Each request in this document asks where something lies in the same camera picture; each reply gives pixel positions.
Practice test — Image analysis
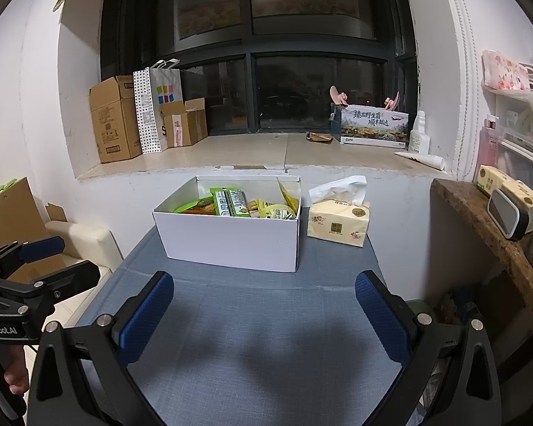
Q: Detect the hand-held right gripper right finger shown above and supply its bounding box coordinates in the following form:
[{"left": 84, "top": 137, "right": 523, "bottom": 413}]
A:
[{"left": 354, "top": 270, "right": 502, "bottom": 426}]

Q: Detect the polka dot paper bag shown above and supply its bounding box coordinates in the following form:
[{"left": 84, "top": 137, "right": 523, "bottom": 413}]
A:
[{"left": 133, "top": 69, "right": 168, "bottom": 154}]

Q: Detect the white plastic bottle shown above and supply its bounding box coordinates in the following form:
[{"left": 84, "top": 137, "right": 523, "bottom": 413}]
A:
[{"left": 409, "top": 111, "right": 431, "bottom": 155}]

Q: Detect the floral pouch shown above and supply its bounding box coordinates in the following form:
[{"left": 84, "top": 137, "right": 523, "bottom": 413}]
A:
[{"left": 482, "top": 50, "right": 531, "bottom": 92}]

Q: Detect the printed landscape box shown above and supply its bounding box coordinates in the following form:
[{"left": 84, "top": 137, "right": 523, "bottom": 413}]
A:
[{"left": 340, "top": 104, "right": 409, "bottom": 148}]

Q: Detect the pink bottle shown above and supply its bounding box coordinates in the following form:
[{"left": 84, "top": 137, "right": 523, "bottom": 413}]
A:
[{"left": 479, "top": 115, "right": 500, "bottom": 174}]

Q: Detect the small open cardboard box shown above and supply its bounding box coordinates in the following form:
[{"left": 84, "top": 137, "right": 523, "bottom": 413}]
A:
[{"left": 160, "top": 98, "right": 209, "bottom": 148}]

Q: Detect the green striped snack packet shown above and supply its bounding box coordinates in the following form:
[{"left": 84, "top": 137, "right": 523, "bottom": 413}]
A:
[
  {"left": 210, "top": 187, "right": 232, "bottom": 216},
  {"left": 227, "top": 189, "right": 249, "bottom": 217}
]

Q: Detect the wooden shelf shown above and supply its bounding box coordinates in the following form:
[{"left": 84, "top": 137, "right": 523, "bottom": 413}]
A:
[{"left": 431, "top": 178, "right": 533, "bottom": 347}]

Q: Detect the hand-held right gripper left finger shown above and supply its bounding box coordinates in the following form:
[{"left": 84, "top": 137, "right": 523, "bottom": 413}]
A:
[{"left": 28, "top": 271, "right": 175, "bottom": 426}]

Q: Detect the clear storage drawer unit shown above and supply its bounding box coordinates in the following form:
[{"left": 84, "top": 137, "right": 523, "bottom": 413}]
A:
[{"left": 480, "top": 66, "right": 533, "bottom": 196}]

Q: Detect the white tube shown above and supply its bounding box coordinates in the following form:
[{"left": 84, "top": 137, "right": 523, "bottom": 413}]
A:
[{"left": 394, "top": 151, "right": 446, "bottom": 170}]

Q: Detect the yellow green snack packet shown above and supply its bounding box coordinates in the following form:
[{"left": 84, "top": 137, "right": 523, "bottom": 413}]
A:
[{"left": 276, "top": 177, "right": 300, "bottom": 214}]

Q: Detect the black window frame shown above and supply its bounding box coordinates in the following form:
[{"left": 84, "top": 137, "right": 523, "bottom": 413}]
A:
[{"left": 100, "top": 0, "right": 418, "bottom": 136}]

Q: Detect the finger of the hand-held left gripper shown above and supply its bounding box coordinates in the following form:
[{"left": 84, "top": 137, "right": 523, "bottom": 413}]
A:
[
  {"left": 0, "top": 261, "right": 101, "bottom": 316},
  {"left": 0, "top": 236, "right": 66, "bottom": 285}
]

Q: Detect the flat brown cardboard sheet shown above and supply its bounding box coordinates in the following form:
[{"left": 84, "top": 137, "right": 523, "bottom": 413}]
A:
[{"left": 0, "top": 176, "right": 67, "bottom": 282}]

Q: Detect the large brown cardboard box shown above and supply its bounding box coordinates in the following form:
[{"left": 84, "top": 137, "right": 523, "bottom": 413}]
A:
[{"left": 90, "top": 75, "right": 143, "bottom": 164}]

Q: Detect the small yellow tissue pack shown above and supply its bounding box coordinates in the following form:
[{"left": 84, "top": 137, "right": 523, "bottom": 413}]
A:
[{"left": 476, "top": 165, "right": 533, "bottom": 209}]

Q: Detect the white black desk clock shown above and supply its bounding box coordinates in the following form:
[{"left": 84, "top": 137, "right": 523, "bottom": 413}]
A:
[{"left": 488, "top": 187, "right": 533, "bottom": 241}]

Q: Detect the person's left hand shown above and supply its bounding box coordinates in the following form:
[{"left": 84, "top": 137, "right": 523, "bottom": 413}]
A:
[{"left": 4, "top": 344, "right": 29, "bottom": 395}]

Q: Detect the white paper bag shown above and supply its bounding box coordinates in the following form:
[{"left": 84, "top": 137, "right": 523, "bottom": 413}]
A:
[{"left": 149, "top": 59, "right": 183, "bottom": 152}]

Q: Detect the cream sofa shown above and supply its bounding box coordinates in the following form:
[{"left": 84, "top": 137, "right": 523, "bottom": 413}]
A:
[{"left": 44, "top": 219, "right": 125, "bottom": 320}]

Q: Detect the white cardboard box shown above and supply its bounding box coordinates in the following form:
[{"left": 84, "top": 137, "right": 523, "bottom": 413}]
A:
[{"left": 153, "top": 176, "right": 303, "bottom": 273}]

